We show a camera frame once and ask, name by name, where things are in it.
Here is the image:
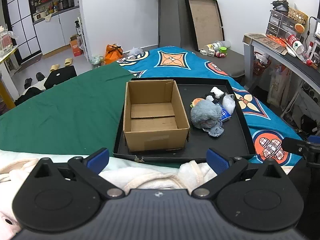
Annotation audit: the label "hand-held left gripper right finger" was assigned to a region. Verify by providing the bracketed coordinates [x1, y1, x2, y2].
[191, 148, 288, 199]

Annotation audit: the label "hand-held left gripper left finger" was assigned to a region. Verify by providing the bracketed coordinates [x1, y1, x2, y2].
[32, 148, 125, 199]

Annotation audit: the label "black shallow tray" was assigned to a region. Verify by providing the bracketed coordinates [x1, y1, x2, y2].
[113, 77, 257, 163]

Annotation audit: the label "blue tissue pack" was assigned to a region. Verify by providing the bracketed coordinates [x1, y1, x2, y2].
[220, 105, 232, 122]

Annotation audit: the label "grey plush toy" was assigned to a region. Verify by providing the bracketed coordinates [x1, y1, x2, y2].
[190, 99, 225, 137]

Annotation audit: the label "clear plastic bag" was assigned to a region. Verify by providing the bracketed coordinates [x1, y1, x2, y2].
[222, 92, 236, 114]

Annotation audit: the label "brown cardboard box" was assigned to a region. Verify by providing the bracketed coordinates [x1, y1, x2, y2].
[123, 79, 191, 153]

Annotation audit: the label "beige tote bag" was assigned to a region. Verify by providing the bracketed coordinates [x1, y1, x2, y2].
[266, 64, 292, 107]

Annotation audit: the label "green bedsheet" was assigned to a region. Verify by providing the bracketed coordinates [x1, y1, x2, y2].
[0, 62, 137, 157]

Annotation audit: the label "black white plush toy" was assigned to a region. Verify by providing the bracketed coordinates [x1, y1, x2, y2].
[203, 87, 225, 103]

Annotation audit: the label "pale mint bedsheet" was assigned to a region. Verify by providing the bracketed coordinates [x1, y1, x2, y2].
[0, 150, 183, 173]

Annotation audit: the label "grey desk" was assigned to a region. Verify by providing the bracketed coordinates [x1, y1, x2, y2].
[242, 34, 320, 135]

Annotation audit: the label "red basket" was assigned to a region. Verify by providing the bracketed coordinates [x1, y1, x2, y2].
[253, 51, 272, 76]

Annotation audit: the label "black laptop bag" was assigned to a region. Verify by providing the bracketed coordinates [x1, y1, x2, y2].
[44, 65, 77, 89]

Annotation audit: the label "black white cloth pile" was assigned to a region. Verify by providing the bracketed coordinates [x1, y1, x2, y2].
[15, 82, 47, 105]

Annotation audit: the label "blue patterned blanket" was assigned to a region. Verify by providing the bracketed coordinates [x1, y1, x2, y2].
[116, 46, 304, 167]

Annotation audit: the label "red label water bottle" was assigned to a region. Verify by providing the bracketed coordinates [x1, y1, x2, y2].
[285, 32, 313, 64]

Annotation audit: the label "grey mattress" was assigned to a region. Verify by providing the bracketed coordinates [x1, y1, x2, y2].
[194, 47, 247, 78]

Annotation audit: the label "crumpled clear bag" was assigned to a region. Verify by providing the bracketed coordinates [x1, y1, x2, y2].
[90, 56, 104, 67]

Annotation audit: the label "orange bag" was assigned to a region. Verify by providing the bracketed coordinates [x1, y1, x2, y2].
[104, 44, 123, 65]

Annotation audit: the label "brown flat packets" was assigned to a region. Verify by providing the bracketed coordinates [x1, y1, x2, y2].
[246, 33, 288, 55]

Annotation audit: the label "yellow table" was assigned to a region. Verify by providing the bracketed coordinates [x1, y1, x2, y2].
[0, 45, 20, 109]

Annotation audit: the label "white plastic bag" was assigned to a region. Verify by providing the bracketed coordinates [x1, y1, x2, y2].
[126, 47, 143, 57]

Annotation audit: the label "white labelled tub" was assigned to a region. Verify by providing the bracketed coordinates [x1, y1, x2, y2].
[205, 42, 223, 52]

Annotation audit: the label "orange cardboard box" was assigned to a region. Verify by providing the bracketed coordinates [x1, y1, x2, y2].
[69, 34, 83, 57]

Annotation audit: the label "grey drawer organizer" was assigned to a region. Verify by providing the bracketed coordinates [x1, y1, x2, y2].
[266, 9, 304, 39]

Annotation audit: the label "woven basket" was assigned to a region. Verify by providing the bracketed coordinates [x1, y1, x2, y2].
[287, 7, 309, 27]

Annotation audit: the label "white cabinet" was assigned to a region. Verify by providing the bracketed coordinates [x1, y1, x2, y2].
[32, 6, 88, 55]

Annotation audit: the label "dark model vehicle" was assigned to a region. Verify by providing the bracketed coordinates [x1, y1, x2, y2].
[271, 0, 290, 12]

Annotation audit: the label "grey panel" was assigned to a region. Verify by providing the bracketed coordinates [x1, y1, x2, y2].
[177, 0, 200, 53]

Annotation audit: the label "glass jars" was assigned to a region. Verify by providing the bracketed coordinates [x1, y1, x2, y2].
[0, 24, 16, 53]

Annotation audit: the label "black framed sliding door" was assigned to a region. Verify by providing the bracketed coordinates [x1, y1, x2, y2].
[0, 0, 42, 64]

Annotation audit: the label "white wire rack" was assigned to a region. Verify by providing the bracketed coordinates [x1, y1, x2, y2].
[76, 17, 90, 61]

